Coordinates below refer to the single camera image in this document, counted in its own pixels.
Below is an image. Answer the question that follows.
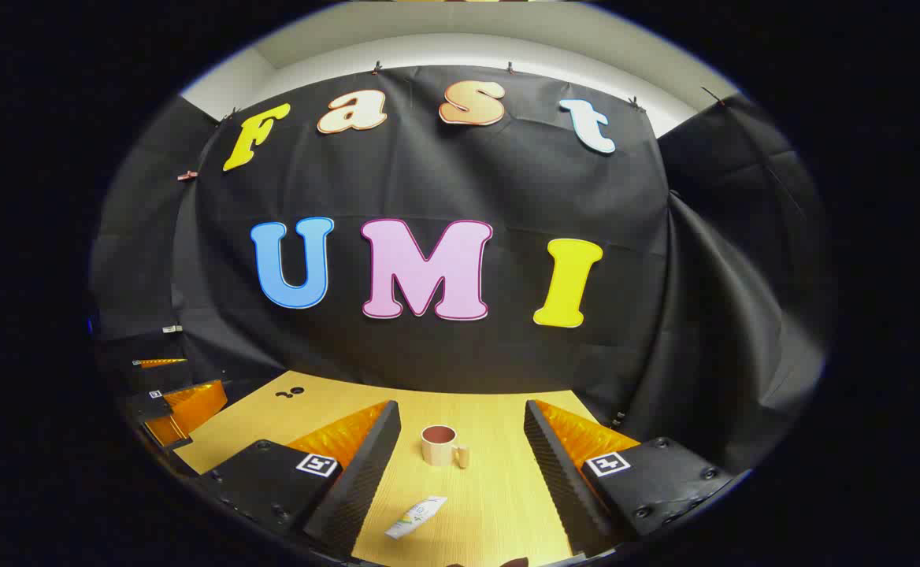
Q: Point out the beige cup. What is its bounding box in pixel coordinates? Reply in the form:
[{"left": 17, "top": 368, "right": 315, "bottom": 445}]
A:
[{"left": 421, "top": 425, "right": 471, "bottom": 469}]

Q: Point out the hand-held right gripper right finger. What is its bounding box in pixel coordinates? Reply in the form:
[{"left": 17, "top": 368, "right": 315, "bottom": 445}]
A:
[{"left": 523, "top": 398, "right": 735, "bottom": 558}]

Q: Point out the wooden desktop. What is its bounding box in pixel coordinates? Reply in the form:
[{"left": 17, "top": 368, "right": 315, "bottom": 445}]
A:
[{"left": 172, "top": 370, "right": 626, "bottom": 567}]

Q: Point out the black backdrop cloth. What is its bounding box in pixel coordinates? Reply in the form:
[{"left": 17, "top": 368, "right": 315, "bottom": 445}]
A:
[{"left": 90, "top": 65, "right": 831, "bottom": 473}]

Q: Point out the white toothpaste tube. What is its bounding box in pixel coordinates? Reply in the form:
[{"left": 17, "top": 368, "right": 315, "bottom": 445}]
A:
[{"left": 384, "top": 496, "right": 448, "bottom": 540}]

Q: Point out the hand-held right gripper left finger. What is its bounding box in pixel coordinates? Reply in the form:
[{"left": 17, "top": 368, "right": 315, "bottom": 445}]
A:
[{"left": 200, "top": 400, "right": 403, "bottom": 561}]

